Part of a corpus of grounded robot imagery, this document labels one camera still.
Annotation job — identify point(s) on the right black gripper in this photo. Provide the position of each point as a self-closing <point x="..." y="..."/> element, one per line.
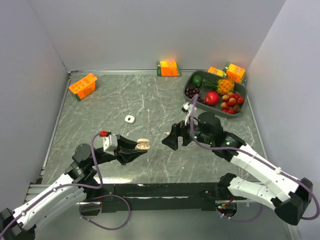
<point x="171" y="140"/>

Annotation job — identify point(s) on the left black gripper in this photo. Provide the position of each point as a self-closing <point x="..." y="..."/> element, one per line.
<point x="127" y="155"/>

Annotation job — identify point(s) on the pink earbud charging case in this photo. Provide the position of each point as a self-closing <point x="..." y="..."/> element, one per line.
<point x="143" y="144"/>

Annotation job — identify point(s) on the white earbud charging case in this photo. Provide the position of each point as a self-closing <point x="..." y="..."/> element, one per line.
<point x="130" y="119"/>

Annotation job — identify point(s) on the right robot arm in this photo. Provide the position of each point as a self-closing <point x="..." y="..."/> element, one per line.
<point x="287" y="195"/>

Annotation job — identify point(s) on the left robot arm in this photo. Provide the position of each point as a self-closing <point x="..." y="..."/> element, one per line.
<point x="81" y="181"/>

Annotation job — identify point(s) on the dark grape bunch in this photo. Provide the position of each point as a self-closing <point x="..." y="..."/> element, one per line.
<point x="191" y="91"/>

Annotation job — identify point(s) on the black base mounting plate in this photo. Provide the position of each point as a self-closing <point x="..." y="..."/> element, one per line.
<point x="159" y="196"/>

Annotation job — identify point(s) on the red apple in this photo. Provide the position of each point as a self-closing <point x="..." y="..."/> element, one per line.
<point x="212" y="98"/>

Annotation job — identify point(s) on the dark grey fruit tray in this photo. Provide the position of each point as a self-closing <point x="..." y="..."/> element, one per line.
<point x="216" y="109"/>

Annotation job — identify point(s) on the green lime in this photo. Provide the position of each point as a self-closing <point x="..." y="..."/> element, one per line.
<point x="197" y="81"/>

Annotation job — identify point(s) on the red lychee bunch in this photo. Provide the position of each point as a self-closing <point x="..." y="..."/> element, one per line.
<point x="232" y="103"/>

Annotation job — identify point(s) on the small pineapple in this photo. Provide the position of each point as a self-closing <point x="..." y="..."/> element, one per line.
<point x="221" y="86"/>

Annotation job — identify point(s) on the orange juice carton middle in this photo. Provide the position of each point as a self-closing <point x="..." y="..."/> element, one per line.
<point x="168" y="69"/>

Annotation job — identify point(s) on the orange juice carton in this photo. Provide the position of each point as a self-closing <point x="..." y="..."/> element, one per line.
<point x="168" y="69"/>
<point x="235" y="73"/>
<point x="83" y="87"/>

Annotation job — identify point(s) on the orange juice carton left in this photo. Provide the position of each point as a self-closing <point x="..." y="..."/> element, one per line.
<point x="83" y="87"/>

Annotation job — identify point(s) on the orange carton behind tray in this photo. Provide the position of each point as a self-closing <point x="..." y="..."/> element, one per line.
<point x="217" y="72"/>

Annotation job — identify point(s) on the orange juice carton right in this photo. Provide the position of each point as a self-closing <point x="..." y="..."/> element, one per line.
<point x="235" y="73"/>

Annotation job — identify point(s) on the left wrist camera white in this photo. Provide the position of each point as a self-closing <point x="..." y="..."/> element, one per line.
<point x="109" y="141"/>

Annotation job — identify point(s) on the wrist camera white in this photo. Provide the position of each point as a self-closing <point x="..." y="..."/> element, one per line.
<point x="109" y="141"/>
<point x="189" y="109"/>

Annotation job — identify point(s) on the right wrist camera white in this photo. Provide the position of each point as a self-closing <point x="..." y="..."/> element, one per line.
<point x="189" y="109"/>

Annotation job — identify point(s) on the aluminium rail frame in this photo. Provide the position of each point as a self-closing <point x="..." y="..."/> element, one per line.
<point x="56" y="122"/>

